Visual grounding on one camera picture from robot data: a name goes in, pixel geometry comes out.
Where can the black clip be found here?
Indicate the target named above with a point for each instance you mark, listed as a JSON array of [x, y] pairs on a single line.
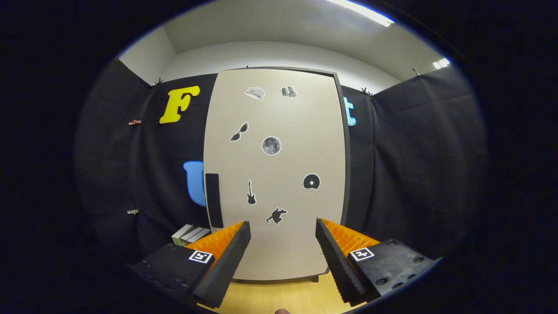
[[416, 73], [158, 83], [367, 92]]

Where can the red clip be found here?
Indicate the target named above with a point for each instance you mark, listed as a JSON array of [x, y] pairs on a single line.
[[134, 122]]

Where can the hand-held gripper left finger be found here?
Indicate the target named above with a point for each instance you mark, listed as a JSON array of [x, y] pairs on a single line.
[[231, 261]]

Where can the brown book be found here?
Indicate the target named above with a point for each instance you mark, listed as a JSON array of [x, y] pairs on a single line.
[[197, 236]]

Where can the long ceiling light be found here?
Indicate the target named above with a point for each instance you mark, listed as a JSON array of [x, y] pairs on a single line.
[[370, 15]]

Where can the beige cabinet door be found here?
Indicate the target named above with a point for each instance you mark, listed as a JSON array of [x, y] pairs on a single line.
[[296, 131]]

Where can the black backdrop cloth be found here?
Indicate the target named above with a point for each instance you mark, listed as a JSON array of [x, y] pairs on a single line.
[[414, 174]]

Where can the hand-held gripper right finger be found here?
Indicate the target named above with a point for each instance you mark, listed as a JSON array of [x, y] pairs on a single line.
[[335, 261]]

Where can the small ceiling light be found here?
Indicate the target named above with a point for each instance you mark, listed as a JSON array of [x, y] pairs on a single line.
[[441, 63]]

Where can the green book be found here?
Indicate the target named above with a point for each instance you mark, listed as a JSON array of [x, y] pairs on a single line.
[[181, 233]]

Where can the grey cabinet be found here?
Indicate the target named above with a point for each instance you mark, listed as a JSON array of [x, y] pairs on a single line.
[[347, 183]]

